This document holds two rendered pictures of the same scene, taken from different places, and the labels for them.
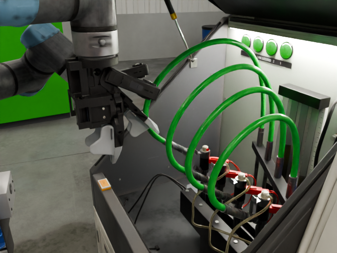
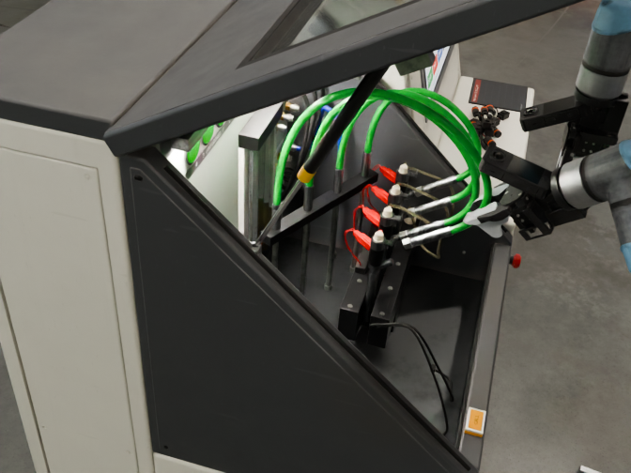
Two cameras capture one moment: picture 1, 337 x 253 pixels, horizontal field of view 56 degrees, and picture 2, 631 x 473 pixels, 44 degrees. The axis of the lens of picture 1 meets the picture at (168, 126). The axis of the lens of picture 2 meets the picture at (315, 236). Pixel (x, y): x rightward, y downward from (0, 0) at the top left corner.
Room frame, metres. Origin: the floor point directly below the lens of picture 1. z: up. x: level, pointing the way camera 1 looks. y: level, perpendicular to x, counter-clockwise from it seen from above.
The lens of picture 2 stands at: (1.74, 0.54, 2.03)
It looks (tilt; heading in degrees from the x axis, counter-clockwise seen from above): 38 degrees down; 220
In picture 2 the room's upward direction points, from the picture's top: 4 degrees clockwise
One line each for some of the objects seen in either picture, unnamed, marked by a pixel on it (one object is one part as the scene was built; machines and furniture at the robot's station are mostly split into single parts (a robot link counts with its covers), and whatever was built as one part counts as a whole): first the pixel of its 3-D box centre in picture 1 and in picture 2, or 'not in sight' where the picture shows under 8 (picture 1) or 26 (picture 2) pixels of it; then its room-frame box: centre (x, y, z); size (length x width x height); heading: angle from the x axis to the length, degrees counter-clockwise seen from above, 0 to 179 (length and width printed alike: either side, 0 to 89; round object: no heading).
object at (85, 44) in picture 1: (96, 43); (601, 78); (0.55, 0.12, 1.46); 0.08 x 0.08 x 0.05
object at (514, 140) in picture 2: not in sight; (483, 143); (0.10, -0.28, 0.97); 0.70 x 0.22 x 0.03; 27
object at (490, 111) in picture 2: not in sight; (487, 123); (0.07, -0.30, 1.01); 0.23 x 0.11 x 0.06; 27
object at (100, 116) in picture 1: (96, 90); (592, 123); (0.54, 0.13, 1.38); 0.09 x 0.08 x 0.12; 117
